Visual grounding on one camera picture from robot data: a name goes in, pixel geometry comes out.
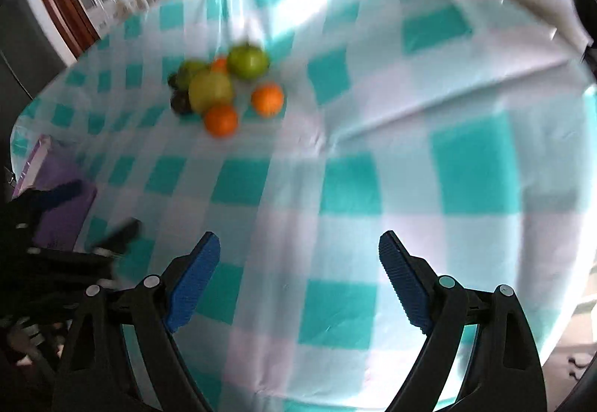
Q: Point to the purple round box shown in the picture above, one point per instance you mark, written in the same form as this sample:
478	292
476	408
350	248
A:
65	216

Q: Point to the orange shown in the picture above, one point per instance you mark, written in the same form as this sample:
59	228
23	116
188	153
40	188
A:
267	99
220	119
219	65

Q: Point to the teal white checked tablecloth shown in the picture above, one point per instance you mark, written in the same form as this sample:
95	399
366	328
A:
373	67

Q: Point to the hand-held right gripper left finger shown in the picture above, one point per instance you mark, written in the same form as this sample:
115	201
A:
196	283

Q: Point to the green persimmon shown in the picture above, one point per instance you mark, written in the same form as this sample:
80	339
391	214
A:
247	61

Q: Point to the brown wooden door frame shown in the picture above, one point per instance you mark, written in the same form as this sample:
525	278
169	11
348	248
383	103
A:
60	11

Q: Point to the dark round fruit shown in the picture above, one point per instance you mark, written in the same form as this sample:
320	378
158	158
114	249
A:
179	102

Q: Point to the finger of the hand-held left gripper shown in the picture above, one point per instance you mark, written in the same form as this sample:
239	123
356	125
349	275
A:
119	237
60	197

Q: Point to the steel refrigerator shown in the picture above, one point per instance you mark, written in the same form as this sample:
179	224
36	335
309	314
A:
23	57

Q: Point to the green round fruit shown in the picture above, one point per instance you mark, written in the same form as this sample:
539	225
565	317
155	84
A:
189	69

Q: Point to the yellow-green apple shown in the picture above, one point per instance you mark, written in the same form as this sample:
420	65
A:
210	90

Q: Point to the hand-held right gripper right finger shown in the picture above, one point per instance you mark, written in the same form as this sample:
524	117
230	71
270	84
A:
405	286

